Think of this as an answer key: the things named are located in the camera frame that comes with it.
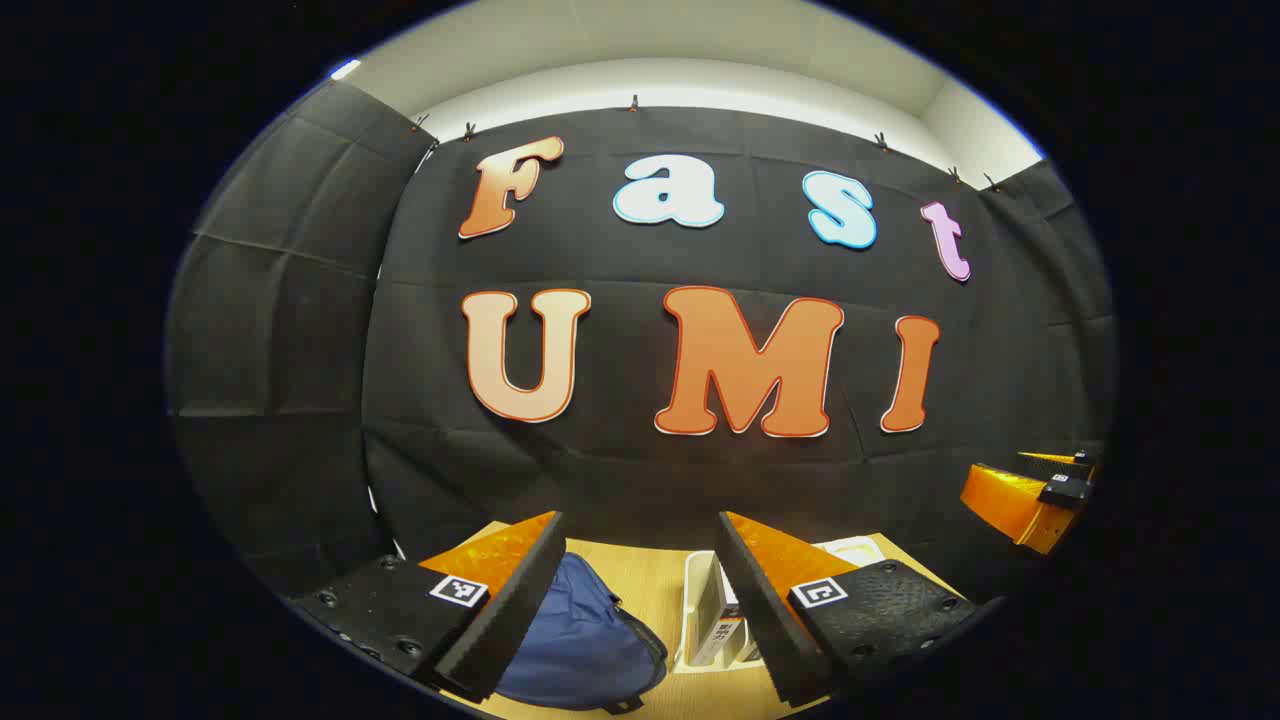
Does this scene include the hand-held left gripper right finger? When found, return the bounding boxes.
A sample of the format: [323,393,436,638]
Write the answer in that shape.
[714,511,976,709]

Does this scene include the blue cover book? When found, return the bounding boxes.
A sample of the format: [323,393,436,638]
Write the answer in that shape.
[695,578,761,669]

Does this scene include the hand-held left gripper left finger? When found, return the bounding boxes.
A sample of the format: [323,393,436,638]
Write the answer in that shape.
[290,512,567,703]

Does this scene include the blue schoolbag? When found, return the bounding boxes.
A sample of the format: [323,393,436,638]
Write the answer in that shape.
[495,552,669,713]

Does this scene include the black backdrop cloth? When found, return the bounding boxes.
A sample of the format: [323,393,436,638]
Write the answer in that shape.
[165,80,1116,601]

